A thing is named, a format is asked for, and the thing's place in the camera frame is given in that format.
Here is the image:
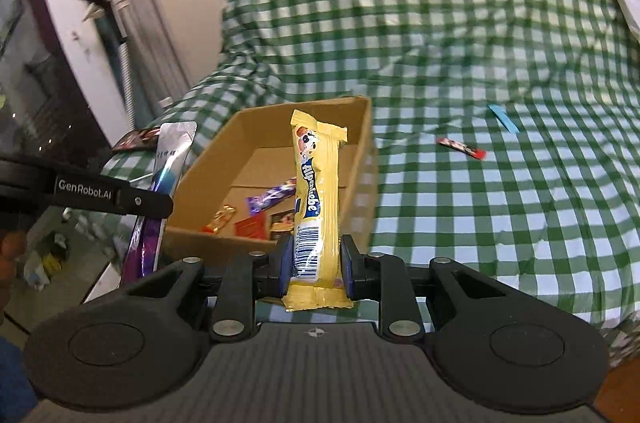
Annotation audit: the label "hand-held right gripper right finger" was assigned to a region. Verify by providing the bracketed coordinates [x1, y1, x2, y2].
[340, 235, 507, 344]

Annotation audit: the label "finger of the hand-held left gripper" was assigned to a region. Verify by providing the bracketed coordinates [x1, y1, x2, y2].
[0, 154, 175, 220]

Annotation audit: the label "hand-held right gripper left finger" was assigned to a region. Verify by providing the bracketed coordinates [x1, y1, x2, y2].
[120, 235, 296, 344]

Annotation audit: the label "red square snack packet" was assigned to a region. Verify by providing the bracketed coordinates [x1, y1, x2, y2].
[234, 216, 269, 238]

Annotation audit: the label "silver purple snack packet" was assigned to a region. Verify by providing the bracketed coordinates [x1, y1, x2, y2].
[121, 121, 198, 285]

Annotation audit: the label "yellow snack packet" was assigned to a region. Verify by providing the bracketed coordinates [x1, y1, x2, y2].
[281, 109, 352, 312]

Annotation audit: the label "cardboard box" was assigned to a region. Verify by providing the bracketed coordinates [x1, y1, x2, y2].
[164, 95, 379, 260]

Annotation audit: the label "person's left hand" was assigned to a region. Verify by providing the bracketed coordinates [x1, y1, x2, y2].
[0, 230, 27, 328]

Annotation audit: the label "dark brown snack packet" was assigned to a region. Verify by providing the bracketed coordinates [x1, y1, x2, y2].
[269, 211, 296, 242]

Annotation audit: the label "dark red flat packet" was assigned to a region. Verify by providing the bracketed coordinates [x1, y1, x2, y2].
[112, 127, 164, 153]

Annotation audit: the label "purple candy packet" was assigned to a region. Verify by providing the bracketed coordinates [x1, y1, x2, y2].
[247, 176, 297, 212]

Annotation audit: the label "crumpled plastic bags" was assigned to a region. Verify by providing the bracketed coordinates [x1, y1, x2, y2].
[22, 207, 127, 295]

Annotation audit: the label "gold orange candy packet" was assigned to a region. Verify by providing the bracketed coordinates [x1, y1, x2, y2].
[202, 205, 237, 234]

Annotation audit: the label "dark glass door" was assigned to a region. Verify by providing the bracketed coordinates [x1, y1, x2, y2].
[0, 0, 128, 156]

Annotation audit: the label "red black bar packet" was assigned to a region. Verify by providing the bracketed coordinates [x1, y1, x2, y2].
[435, 136, 487, 160]

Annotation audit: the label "person's blue trousers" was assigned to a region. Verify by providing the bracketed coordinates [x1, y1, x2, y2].
[0, 335, 40, 422]

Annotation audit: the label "blue stick packet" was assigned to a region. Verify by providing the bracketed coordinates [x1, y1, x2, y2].
[487, 103, 521, 134]

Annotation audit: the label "green checkered blanket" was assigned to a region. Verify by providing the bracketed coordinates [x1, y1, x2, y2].
[105, 0, 640, 330]

